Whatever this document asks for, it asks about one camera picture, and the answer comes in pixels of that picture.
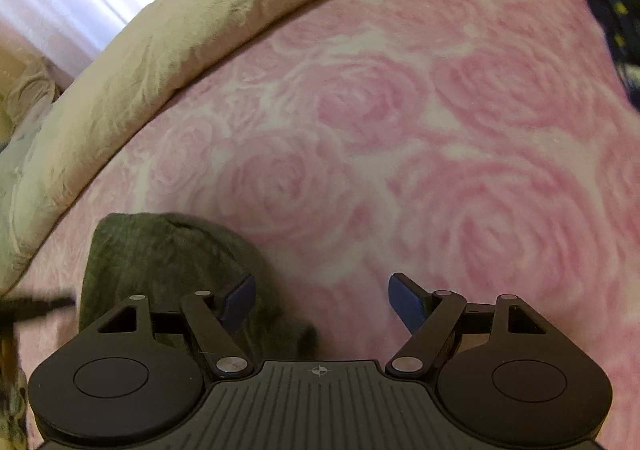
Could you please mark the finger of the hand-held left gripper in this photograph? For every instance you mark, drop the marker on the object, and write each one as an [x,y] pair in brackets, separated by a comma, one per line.
[35,308]

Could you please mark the grey and white folded duvet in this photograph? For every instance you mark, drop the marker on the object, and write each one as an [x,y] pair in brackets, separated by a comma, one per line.
[150,54]

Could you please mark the olive brown garment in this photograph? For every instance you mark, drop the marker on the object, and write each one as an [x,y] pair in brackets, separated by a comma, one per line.
[160,255]

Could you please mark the navy floral cloth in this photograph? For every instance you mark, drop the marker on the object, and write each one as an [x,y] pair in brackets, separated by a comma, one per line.
[617,14]

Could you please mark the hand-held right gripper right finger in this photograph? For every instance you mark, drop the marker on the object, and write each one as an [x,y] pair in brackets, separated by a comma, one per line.
[406,304]

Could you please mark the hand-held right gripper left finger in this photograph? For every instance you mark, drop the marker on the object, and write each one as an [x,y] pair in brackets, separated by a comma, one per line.
[240,302]

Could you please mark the pink floral blanket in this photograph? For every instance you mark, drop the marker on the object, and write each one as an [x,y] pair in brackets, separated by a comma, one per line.
[400,129]

